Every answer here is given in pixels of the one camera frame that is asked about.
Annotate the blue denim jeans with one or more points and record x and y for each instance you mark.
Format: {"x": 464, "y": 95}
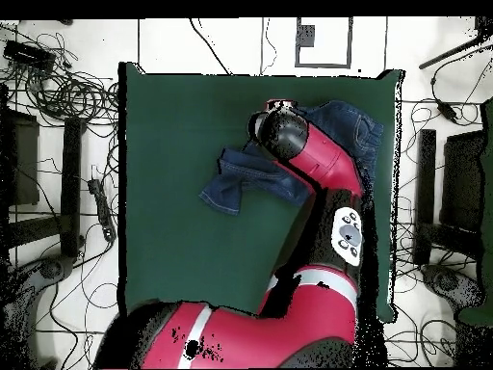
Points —
{"x": 250, "y": 181}

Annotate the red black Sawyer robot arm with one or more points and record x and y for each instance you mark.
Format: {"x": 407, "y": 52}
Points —
{"x": 319, "y": 162}

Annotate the dark flat panel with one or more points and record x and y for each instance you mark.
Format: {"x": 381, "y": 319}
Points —
{"x": 25, "y": 162}
{"x": 462, "y": 181}

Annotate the dark green table cloth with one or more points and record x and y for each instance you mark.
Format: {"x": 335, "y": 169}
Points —
{"x": 173, "y": 115}

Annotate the black power adapter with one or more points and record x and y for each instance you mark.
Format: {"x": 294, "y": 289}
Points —
{"x": 446, "y": 110}

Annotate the black tripod pole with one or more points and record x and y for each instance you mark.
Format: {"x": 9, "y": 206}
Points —
{"x": 446, "y": 56}

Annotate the black power strip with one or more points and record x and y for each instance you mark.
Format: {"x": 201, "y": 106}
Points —
{"x": 103, "y": 210}

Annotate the black wheeled chair base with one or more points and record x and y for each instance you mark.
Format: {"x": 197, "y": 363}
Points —
{"x": 52, "y": 268}
{"x": 448, "y": 283}

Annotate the black electronics box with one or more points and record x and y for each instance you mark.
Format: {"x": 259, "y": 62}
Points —
{"x": 29, "y": 56}

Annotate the grey square floor frame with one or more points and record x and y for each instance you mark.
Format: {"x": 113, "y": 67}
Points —
{"x": 306, "y": 36}

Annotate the black stand base frame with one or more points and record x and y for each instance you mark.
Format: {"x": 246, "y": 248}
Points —
{"x": 426, "y": 185}
{"x": 71, "y": 185}

